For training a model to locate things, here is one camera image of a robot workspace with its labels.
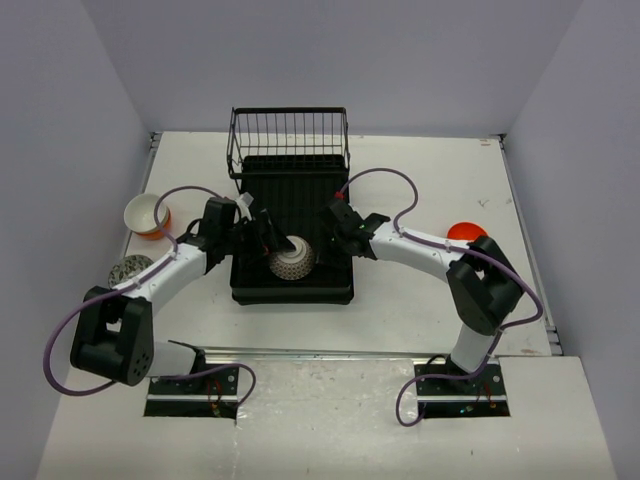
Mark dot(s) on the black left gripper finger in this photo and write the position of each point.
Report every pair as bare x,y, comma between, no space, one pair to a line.
272,237
257,259

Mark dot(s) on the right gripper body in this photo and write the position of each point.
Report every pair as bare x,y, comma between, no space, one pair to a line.
336,242

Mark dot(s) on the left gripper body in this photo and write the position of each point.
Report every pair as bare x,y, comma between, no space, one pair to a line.
246,242

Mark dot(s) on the brown patterned white bowl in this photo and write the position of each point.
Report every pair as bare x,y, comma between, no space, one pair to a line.
293,265

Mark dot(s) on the orange plastic bowl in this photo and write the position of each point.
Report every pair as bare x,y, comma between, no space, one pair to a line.
158,233
466,231

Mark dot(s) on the beige ceramic bowl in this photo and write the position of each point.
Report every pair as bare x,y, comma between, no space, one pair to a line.
139,214

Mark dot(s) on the pink floral ceramic bowl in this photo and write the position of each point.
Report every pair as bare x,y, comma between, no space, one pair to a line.
127,268

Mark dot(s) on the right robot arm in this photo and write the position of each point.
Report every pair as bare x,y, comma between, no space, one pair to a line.
482,282

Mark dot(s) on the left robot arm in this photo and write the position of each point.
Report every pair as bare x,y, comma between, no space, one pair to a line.
114,336

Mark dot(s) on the black dish rack tray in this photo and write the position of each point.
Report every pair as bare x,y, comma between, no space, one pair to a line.
294,202

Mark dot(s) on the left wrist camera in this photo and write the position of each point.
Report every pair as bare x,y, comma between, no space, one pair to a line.
244,201

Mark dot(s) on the black wire basket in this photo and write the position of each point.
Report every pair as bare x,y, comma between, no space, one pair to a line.
287,140

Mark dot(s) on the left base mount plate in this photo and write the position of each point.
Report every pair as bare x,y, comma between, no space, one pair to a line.
212,397

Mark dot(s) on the base mount plate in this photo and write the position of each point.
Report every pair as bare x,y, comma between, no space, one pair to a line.
212,397
482,397

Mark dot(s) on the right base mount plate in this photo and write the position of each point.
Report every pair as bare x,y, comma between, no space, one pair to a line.
482,397

